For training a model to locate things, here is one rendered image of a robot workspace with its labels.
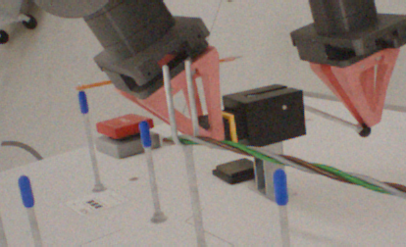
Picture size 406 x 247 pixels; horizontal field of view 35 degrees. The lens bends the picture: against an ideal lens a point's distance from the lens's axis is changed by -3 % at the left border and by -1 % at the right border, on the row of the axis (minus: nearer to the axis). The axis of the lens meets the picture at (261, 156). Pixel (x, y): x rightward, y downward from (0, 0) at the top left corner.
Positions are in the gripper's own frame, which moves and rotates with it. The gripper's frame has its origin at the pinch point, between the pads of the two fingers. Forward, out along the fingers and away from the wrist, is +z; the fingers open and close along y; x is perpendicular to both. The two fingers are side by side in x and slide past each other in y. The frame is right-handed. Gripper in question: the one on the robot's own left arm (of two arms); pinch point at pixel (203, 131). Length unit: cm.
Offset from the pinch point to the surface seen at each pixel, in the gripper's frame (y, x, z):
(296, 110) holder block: 2.0, 7.2, 2.9
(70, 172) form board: -20.0, -9.8, 2.8
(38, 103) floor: -334, 11, 68
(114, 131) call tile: -20.9, -3.2, 2.5
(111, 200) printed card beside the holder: -8.5, -8.8, 3.3
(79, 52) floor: -312, 45, 54
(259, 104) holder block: 2.1, 4.6, 0.3
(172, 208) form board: -2.9, -5.4, 5.0
